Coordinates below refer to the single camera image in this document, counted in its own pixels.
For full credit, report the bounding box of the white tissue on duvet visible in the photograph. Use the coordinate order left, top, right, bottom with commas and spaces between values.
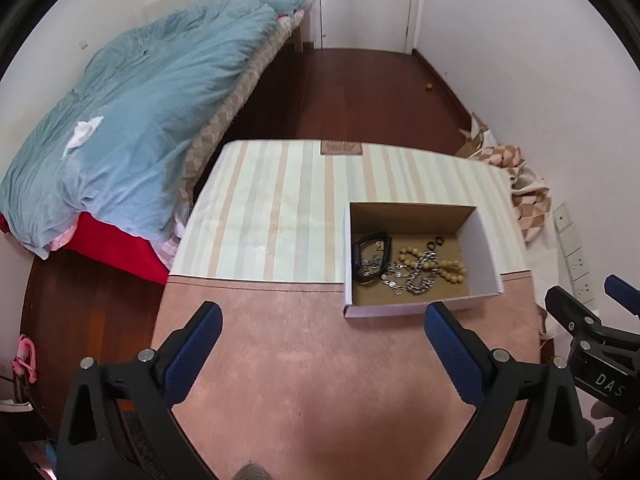
62, 116, 104, 157

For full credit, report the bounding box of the red bed sheet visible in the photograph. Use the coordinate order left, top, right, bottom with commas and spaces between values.
0, 210, 172, 286

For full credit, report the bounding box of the pink slipper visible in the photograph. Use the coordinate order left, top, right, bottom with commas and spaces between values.
12, 334, 37, 384

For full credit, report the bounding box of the pink striped table mat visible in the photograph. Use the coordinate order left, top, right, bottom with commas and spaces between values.
153, 141, 539, 479

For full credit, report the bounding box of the checkered beige blanket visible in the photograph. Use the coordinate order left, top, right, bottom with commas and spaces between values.
456, 113, 552, 246

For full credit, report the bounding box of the black smart band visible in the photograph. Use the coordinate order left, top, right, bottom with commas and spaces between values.
352, 231, 392, 284

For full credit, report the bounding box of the white door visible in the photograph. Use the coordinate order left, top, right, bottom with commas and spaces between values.
314, 0, 421, 53

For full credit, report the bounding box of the white wall power strip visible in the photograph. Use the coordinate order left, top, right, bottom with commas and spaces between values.
552, 203, 598, 313

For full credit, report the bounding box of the thick silver chain bracelet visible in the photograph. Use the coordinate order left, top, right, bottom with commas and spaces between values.
406, 250, 442, 296

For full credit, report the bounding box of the white cardboard box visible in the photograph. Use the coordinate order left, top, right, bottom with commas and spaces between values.
343, 202, 503, 318

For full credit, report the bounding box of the wooden bead bracelet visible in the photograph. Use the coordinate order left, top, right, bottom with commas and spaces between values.
398, 245, 468, 285

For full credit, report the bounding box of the bed with checkered mattress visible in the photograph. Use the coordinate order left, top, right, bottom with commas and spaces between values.
1, 0, 307, 283

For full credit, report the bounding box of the blue duvet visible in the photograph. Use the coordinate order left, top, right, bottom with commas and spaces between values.
1, 0, 306, 258

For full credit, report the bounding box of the thin silver charm bracelet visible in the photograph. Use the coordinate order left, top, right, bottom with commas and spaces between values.
380, 261, 409, 297

